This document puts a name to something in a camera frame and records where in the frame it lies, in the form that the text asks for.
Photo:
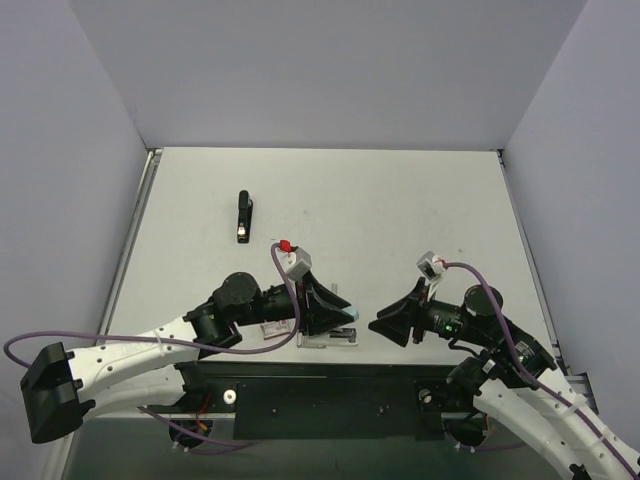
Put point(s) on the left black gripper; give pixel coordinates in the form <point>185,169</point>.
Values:
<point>305,305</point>

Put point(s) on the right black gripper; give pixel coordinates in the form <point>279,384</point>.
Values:
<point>420,320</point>

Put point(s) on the black stapler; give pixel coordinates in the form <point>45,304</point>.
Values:
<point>244,219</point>

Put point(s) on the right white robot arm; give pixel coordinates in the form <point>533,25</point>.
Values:
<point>513,379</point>

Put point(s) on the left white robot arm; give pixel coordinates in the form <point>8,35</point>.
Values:
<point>62,386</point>

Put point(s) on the red white staple box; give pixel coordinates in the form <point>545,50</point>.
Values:
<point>274,329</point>

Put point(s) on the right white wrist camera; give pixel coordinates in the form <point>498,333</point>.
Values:
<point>432,267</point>

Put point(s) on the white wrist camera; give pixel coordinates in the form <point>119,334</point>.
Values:
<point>432,267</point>
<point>295,264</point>

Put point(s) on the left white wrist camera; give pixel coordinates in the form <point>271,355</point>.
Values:
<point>295,264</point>

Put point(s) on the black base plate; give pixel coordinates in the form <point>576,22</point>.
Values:
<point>313,401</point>

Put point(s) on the aluminium rail frame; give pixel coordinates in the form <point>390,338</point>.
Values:
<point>142,195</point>

